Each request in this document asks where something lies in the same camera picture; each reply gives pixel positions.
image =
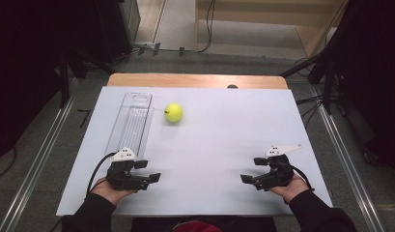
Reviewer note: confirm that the dark round table grommet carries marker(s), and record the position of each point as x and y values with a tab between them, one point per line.
232	86

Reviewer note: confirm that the wooden table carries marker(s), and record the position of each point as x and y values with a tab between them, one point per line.
185	80

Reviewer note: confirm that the black bent strip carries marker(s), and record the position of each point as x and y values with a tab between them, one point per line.
85	116

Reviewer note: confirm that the black metal stand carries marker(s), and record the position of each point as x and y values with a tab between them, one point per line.
63	80

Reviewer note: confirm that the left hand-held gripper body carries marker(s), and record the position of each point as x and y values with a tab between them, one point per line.
122	179

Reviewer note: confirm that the red garment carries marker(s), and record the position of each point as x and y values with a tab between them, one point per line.
198	227

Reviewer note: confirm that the black tripod stand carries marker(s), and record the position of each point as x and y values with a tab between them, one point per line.
328	83

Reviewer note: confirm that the black curtain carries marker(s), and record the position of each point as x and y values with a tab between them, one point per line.
372	64
21	64

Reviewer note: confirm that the dark cabinet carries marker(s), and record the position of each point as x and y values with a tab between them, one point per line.
118	25

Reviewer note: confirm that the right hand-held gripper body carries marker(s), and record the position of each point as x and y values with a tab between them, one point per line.
277	175

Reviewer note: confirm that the clear plastic tray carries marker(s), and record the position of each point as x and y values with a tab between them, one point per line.
131	124

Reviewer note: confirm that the person's right hand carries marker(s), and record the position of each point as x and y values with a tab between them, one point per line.
291	190

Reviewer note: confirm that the light wooden shelf unit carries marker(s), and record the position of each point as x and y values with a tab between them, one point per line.
256	13

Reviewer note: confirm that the person's left hand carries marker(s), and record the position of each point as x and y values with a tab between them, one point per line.
109	191

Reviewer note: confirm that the metal floor rail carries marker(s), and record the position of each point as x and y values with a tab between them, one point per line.
40	161
346	161

